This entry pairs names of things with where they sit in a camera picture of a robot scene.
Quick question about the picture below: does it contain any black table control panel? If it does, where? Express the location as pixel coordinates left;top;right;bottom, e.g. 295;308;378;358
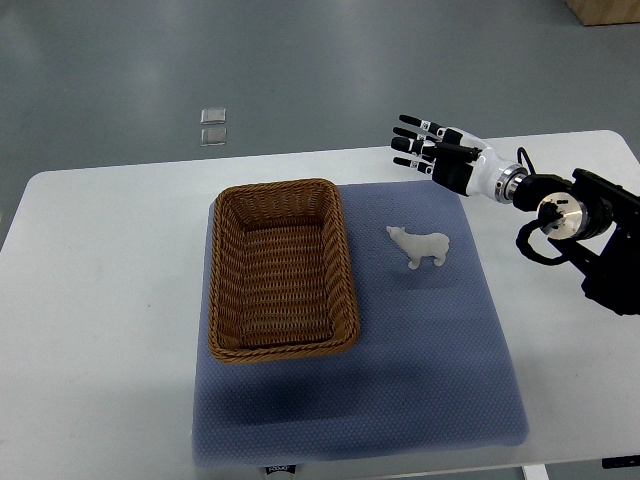
601;454;640;469

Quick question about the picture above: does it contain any brown wicker basket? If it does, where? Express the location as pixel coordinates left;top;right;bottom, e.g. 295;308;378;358
208;178;360;364

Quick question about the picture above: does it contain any blue textured mat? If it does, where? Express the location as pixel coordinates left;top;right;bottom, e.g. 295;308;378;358
192;180;529;468

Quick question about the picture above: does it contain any white bear figurine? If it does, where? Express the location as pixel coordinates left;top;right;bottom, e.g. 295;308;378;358
386;226;450;270

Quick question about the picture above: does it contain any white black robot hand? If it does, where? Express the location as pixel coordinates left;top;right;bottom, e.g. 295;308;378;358
391;114;535;204

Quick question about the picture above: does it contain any black mat label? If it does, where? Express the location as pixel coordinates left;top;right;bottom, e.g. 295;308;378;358
265;465;296;475

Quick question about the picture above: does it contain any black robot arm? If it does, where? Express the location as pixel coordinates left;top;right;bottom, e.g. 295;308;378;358
508;169;639;315

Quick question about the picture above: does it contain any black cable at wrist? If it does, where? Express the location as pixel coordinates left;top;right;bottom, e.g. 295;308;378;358
516;146;537;176

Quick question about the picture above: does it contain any upper floor metal plate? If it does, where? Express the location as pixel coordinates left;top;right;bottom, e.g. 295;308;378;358
200;107;227;125

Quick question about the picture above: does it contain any wooden box corner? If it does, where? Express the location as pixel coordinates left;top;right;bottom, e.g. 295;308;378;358
565;0;639;26

